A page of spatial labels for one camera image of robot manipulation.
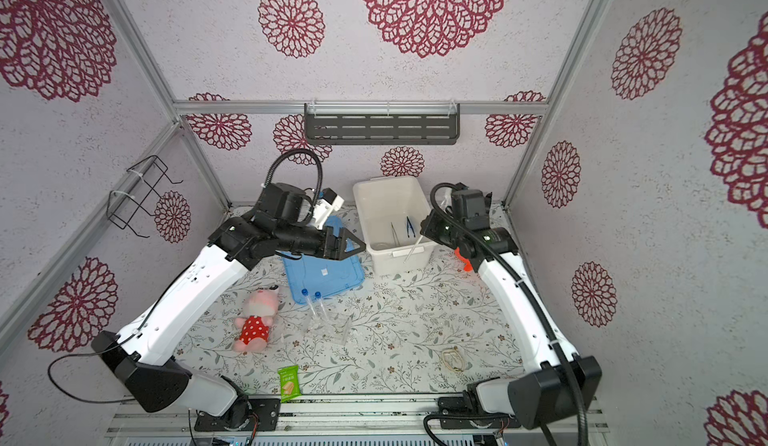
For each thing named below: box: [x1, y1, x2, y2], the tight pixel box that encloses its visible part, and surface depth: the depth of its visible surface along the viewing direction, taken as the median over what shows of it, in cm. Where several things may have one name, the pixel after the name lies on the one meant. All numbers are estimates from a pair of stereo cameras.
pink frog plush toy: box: [233, 286, 280, 353], surface depth 85 cm
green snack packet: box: [277, 364, 302, 403], surface depth 79 cm
